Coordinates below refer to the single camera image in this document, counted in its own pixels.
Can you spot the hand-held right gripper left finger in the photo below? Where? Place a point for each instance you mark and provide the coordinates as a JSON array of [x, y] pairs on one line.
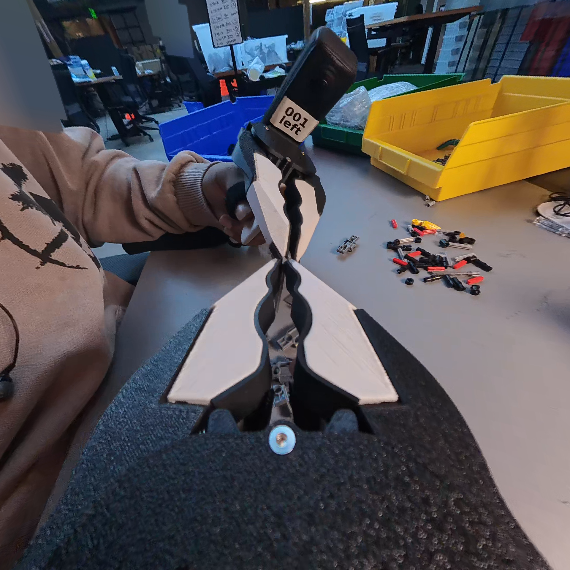
[[222, 352]]

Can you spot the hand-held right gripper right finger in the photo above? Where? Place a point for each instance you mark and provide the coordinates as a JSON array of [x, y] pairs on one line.
[[347, 352]]

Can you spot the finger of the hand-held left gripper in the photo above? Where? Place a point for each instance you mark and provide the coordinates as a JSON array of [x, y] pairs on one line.
[[269, 205], [311, 209]]

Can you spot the grey toy track link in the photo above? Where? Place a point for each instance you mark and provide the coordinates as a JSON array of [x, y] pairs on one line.
[[347, 245]]

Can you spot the heap of track links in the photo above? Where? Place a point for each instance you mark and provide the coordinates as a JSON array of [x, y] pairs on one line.
[[285, 340]]

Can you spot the yellow plastic bin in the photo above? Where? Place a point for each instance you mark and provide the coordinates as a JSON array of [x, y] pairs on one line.
[[400, 124]]

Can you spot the pile of grey track links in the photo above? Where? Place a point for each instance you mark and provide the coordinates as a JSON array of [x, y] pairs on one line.
[[442, 160]]

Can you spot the person's left forearm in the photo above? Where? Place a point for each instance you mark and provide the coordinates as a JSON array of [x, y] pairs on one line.
[[133, 191]]

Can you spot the grey desk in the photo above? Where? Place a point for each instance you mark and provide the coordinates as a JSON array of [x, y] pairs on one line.
[[445, 356]]

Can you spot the person's left hand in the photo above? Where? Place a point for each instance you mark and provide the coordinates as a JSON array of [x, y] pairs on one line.
[[218, 191]]

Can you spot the clear plastic bag bundle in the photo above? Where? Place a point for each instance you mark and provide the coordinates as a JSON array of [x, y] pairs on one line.
[[352, 107]]

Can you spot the green crate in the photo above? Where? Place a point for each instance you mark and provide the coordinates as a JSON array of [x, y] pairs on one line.
[[338, 133]]

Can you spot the black chair armrest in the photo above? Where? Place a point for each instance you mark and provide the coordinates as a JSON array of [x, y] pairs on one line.
[[178, 242]]

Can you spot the blue plastic bin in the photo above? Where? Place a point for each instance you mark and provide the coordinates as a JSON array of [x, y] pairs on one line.
[[193, 107], [200, 129]]

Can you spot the white notice board on stand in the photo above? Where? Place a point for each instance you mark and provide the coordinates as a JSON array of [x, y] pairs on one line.
[[224, 22]]

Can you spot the dark wooden table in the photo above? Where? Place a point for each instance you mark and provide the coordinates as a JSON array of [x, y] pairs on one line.
[[423, 18]]

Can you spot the pile of small toy pins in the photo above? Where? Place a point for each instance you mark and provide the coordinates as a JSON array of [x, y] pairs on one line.
[[436, 258]]

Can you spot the grey chair seat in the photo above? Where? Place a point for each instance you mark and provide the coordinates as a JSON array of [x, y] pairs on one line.
[[124, 267]]

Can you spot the teal brick separator tool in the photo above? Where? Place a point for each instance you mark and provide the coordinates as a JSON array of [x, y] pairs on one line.
[[447, 144]]

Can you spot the black office chair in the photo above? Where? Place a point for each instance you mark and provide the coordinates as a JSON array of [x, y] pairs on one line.
[[129, 107]]

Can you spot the beige printed hoodie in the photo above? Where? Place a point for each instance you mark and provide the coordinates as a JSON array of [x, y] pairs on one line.
[[44, 311]]

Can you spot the cluttered work table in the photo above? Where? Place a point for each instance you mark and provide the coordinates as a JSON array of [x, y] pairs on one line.
[[95, 80]]

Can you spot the white book stand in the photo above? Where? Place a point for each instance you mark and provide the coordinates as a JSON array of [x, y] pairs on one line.
[[552, 209]]

